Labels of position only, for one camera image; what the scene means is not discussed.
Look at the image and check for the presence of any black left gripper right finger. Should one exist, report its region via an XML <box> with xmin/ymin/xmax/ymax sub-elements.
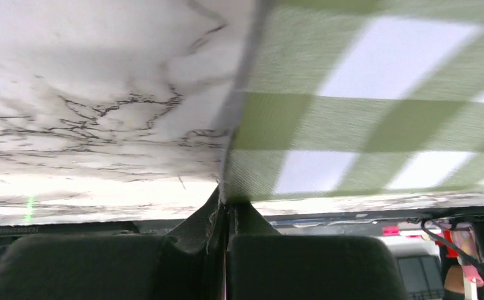
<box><xmin>226</xmin><ymin>203</ymin><xmax>408</xmax><ymax>300</ymax></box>

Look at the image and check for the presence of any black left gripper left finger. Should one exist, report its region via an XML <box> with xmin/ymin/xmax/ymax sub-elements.
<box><xmin>0</xmin><ymin>191</ymin><xmax>224</xmax><ymax>299</ymax></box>

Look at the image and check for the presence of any green white checkered cloth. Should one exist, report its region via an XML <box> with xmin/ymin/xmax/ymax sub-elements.
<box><xmin>221</xmin><ymin>1</ymin><xmax>484</xmax><ymax>202</ymax></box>

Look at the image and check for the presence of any aluminium mounting rail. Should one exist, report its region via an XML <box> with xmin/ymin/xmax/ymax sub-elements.
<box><xmin>0</xmin><ymin>206</ymin><xmax>484</xmax><ymax>247</ymax></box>

